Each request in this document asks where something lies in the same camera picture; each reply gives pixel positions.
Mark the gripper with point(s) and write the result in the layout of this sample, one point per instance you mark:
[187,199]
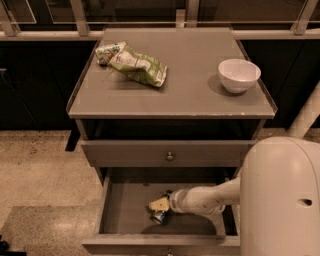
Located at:
[177,201]

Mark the blue redbull can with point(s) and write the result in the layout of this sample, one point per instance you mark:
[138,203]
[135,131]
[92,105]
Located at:
[159,216]

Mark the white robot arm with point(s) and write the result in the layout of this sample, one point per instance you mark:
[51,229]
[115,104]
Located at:
[278,192]

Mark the grey open middle drawer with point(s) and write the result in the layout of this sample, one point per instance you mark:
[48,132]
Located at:
[124,226]

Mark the brass top drawer knob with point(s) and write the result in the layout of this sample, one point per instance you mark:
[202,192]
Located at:
[170,156]

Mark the grey drawer cabinet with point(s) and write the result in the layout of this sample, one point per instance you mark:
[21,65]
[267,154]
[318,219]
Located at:
[190,105]

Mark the grey top drawer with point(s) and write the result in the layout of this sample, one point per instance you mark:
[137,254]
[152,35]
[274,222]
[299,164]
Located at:
[152,153]

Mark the white ceramic bowl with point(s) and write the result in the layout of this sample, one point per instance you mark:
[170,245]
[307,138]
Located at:
[238,75]

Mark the green chip bag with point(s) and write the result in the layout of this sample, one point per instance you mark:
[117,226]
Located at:
[136,66]

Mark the metal window railing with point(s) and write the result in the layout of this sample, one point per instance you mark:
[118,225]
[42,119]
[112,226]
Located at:
[247,19]

